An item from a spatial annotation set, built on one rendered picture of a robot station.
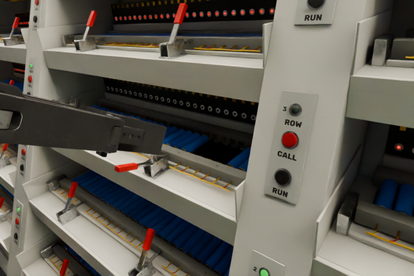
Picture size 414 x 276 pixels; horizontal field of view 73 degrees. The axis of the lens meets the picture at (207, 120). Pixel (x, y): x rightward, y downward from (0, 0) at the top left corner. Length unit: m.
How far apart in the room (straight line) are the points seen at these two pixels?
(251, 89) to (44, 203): 0.64
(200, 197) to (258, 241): 0.10
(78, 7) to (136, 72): 0.40
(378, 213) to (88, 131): 0.32
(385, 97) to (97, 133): 0.26
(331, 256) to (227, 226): 0.13
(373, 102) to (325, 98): 0.04
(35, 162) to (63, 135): 0.68
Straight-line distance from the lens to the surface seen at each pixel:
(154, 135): 0.28
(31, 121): 0.18
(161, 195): 0.47
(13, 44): 1.08
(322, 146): 0.32
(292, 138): 0.32
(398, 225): 0.39
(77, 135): 0.19
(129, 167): 0.45
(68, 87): 0.85
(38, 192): 0.89
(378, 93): 0.32
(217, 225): 0.41
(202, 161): 0.46
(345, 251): 0.37
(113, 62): 0.56
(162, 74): 0.46
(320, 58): 0.33
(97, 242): 0.67
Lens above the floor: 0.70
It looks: 6 degrees down
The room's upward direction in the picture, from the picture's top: 9 degrees clockwise
